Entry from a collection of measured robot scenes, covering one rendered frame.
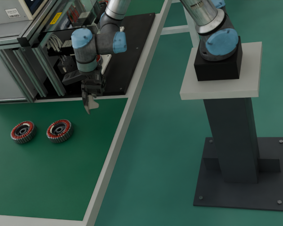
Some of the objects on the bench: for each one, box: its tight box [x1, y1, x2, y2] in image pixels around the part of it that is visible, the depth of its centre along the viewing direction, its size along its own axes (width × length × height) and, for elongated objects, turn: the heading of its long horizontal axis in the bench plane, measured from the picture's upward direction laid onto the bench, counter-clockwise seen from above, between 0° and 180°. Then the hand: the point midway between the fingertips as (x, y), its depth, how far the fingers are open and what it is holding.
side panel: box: [0, 49, 36, 105], centre depth 192 cm, size 28×3×32 cm, turn 93°
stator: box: [46, 119, 74, 143], centre depth 172 cm, size 11×11×4 cm
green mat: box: [0, 98, 128, 221], centre depth 175 cm, size 94×61×1 cm, turn 93°
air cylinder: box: [57, 56, 75, 74], centre depth 203 cm, size 5×8×6 cm
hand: (90, 104), depth 168 cm, fingers open, 9 cm apart
